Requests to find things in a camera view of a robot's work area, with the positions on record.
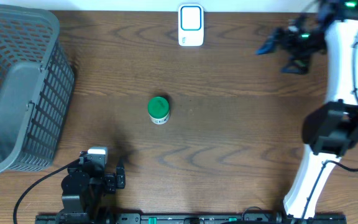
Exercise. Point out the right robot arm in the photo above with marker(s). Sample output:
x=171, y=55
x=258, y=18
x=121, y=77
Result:
x=330, y=131

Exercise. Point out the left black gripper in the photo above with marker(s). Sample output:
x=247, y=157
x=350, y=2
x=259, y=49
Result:
x=109, y=180

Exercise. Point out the green lid jar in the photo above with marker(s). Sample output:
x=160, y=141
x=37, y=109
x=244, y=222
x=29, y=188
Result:
x=159, y=110

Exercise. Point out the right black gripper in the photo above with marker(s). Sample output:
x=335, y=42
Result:
x=288, y=33

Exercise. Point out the grey plastic basket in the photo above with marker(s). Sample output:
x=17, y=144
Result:
x=36, y=86

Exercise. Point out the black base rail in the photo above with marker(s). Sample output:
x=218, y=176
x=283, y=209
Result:
x=252, y=216

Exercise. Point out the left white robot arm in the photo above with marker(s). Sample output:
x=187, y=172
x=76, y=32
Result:
x=84, y=187

